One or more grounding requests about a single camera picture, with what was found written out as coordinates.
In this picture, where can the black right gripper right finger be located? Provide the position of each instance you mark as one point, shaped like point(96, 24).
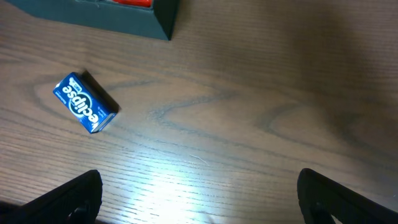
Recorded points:
point(323, 200)

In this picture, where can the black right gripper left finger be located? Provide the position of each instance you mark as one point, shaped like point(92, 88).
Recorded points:
point(77, 201)

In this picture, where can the dark green box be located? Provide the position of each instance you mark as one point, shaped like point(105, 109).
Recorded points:
point(156, 21)

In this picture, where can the red snack bag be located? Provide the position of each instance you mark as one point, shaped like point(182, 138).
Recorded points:
point(140, 3)

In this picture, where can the blue Eclipse mint tin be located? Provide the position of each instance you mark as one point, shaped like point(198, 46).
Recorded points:
point(86, 100)

